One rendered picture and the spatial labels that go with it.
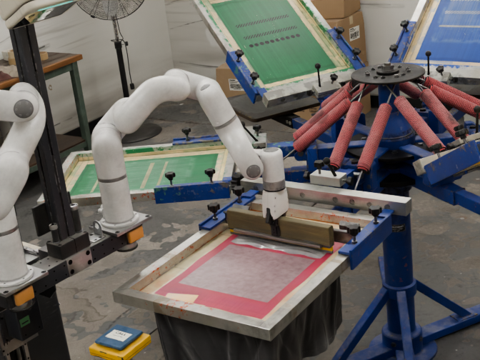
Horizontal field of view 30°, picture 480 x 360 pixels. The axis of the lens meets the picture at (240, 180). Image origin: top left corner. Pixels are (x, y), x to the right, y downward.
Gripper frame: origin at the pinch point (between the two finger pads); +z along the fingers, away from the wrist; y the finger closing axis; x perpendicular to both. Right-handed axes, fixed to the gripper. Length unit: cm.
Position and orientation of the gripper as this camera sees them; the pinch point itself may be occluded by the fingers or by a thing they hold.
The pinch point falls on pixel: (278, 228)
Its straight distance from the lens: 305.7
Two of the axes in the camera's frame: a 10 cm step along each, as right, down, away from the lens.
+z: 1.0, 9.3, 3.6
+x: 8.3, 1.2, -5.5
